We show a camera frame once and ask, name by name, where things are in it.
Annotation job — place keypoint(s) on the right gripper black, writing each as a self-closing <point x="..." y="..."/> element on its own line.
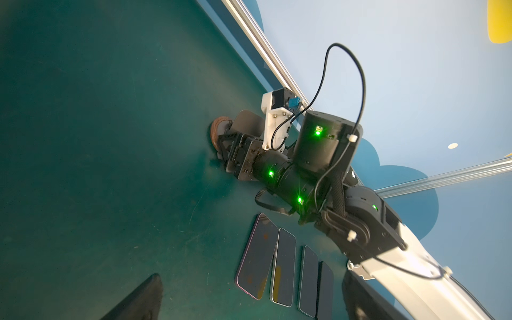
<point x="243" y="156"/>

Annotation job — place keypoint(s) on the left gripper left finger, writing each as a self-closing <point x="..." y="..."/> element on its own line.
<point x="143" y="303"/>

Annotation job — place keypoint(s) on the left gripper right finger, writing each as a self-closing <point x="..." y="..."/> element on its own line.
<point x="364" y="302"/>

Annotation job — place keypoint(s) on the black phone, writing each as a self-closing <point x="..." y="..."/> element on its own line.
<point x="325" y="293"/>

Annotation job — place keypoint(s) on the round wooden phone stand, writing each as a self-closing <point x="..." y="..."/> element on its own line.
<point x="245" y="122"/>

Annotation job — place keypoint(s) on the silver phone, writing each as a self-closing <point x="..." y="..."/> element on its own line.
<point x="283" y="272"/>
<point x="307" y="300"/>

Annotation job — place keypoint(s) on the purple-edged phone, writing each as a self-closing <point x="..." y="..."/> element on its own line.
<point x="253" y="271"/>

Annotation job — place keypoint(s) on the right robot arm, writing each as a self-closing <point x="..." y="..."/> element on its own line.
<point x="390" y="274"/>

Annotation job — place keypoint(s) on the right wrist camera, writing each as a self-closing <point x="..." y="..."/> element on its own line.
<point x="279" y="107"/>

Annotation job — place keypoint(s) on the aluminium frame back rail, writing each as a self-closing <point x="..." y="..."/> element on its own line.
<point x="450" y="178"/>

